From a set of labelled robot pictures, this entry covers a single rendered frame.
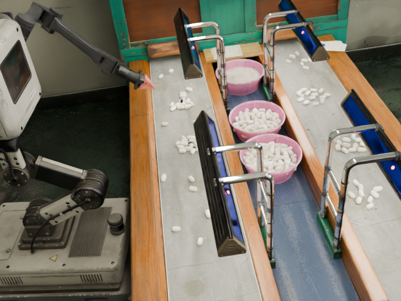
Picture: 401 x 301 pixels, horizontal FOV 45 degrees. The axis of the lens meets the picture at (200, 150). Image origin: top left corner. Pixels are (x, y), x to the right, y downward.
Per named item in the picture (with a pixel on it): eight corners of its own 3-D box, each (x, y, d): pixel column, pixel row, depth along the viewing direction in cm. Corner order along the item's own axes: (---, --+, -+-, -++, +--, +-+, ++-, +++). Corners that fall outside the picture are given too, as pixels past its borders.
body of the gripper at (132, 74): (143, 70, 239) (130, 63, 236) (143, 80, 231) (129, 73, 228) (136, 80, 242) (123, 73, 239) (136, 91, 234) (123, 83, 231)
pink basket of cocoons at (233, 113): (248, 156, 221) (247, 140, 216) (219, 128, 240) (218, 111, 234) (296, 135, 230) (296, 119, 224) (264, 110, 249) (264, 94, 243)
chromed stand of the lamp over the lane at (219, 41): (193, 120, 247) (184, 40, 219) (189, 100, 262) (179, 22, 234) (230, 116, 248) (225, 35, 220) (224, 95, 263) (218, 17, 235)
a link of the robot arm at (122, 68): (113, 74, 229) (119, 64, 228) (113, 70, 235) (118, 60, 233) (126, 81, 232) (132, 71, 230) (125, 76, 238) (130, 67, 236)
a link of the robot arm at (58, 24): (37, 25, 234) (47, 6, 231) (45, 26, 240) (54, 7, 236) (104, 76, 228) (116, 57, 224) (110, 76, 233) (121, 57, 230)
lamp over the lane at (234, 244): (218, 258, 132) (216, 241, 128) (193, 127, 181) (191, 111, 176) (246, 254, 133) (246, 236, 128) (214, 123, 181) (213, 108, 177)
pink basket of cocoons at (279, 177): (246, 194, 202) (246, 177, 197) (235, 154, 223) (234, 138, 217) (308, 184, 204) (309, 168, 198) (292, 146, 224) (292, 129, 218)
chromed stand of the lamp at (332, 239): (333, 259, 173) (345, 165, 145) (316, 218, 188) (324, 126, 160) (385, 251, 174) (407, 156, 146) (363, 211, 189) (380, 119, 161)
